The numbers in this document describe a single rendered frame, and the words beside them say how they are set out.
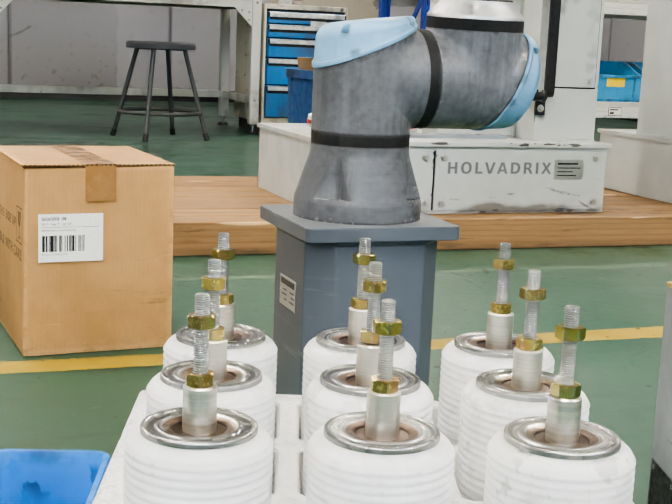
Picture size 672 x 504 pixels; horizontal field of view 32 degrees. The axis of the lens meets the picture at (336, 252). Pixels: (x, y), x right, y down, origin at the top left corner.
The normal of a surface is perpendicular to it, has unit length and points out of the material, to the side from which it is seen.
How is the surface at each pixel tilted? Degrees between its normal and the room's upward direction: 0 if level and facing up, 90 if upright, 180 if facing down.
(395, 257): 90
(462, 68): 78
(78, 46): 90
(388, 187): 73
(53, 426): 0
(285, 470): 0
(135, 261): 90
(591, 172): 90
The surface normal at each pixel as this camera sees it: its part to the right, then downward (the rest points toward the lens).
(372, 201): 0.24, -0.12
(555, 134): 0.35, 0.18
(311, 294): -0.42, 0.14
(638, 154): -0.94, 0.02
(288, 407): 0.04, -0.98
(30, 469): 0.06, 0.15
